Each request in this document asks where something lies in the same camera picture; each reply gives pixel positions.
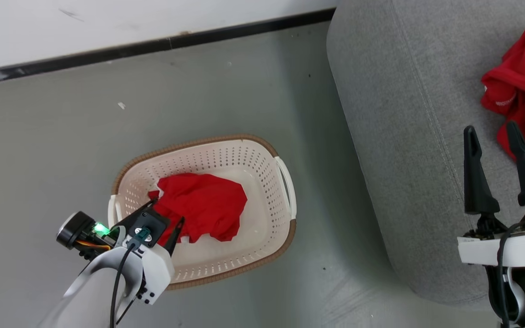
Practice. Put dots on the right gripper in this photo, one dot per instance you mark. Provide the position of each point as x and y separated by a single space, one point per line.
481 250

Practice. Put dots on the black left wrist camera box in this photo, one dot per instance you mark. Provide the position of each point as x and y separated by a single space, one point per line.
151 223

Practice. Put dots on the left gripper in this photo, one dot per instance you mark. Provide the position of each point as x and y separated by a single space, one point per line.
157 273

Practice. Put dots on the grey fabric sofa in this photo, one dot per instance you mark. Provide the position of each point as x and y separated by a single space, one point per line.
408 136

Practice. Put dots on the red cloth garment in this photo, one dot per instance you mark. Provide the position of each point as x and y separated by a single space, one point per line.
208 205

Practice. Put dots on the black wall baseboard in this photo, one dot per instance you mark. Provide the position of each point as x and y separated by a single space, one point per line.
107 50

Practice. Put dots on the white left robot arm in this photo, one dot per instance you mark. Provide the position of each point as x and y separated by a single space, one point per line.
94 291

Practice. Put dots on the beige perforated laundry basket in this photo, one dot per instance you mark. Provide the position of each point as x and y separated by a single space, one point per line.
262 191

